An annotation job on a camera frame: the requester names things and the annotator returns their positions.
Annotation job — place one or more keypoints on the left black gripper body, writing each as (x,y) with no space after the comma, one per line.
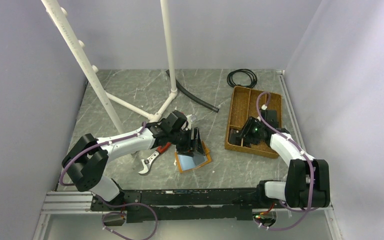
(182,139)

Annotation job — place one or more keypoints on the red handled adjustable wrench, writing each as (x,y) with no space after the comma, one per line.
(148,162)

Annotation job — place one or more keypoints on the brown woven divided tray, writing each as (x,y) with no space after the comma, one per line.
(245,103)

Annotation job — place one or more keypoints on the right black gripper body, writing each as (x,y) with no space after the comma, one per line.
(254,134)

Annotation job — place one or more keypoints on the white PVC pipe frame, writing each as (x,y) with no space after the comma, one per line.
(58,16)

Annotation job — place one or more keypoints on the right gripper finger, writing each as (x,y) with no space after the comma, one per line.
(246,134)
(235,137)

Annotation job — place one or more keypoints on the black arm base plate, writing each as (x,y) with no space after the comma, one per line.
(241,204)

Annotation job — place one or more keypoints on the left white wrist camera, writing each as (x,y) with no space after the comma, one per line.
(189,122)

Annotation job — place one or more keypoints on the black VIP credit card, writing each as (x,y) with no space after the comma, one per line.
(199,159)

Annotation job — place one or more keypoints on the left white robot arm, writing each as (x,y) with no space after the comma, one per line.
(85,163)

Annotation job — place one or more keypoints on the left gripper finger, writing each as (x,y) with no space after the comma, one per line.
(197,142)
(187,142)

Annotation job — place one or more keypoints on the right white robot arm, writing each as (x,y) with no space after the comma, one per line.
(307,183)

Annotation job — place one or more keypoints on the aluminium extrusion rail frame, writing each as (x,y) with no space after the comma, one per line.
(74,202)

